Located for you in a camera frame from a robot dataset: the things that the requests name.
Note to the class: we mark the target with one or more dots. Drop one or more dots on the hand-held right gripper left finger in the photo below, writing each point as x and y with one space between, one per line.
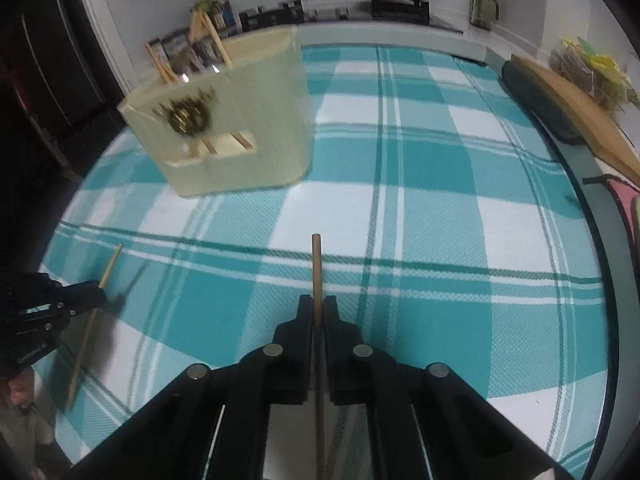
305 330

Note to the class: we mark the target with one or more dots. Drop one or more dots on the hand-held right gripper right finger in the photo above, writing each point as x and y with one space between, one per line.
332 330

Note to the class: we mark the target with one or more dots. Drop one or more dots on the person's left hand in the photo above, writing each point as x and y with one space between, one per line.
22 392

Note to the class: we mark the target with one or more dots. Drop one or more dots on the teal plaid tablecloth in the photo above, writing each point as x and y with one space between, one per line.
425 160

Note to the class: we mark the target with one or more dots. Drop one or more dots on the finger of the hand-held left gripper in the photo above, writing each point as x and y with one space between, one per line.
87 304
82 289

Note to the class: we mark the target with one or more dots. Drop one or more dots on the clear bottle white cap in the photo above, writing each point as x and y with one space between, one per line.
227 15

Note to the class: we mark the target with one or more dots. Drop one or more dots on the yellow snack bag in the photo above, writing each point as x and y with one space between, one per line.
605 67

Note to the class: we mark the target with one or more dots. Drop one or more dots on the dark rounded board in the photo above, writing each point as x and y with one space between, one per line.
545 105

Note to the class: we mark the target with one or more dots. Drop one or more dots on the yellow cap sauce bottle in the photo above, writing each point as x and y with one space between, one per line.
204 2

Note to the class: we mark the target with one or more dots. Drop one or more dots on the pink patterned cloth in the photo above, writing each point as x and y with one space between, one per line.
631 210

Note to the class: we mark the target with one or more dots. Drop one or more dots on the black lid spice jar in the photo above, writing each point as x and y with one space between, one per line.
176 45
202 55

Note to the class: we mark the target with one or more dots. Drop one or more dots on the wooden cutting board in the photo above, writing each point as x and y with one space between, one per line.
575 105

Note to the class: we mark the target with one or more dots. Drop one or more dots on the black gas stove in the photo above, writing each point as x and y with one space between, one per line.
400 10

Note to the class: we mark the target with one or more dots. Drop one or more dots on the dark refrigerator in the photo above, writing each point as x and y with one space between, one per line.
50 60

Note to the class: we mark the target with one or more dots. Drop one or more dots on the glass oil jug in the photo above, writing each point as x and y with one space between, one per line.
482 7

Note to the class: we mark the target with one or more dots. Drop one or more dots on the white label spice jar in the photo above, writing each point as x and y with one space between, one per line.
157 50

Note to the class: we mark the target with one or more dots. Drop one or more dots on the cream utensil holder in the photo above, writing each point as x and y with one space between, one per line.
260 125

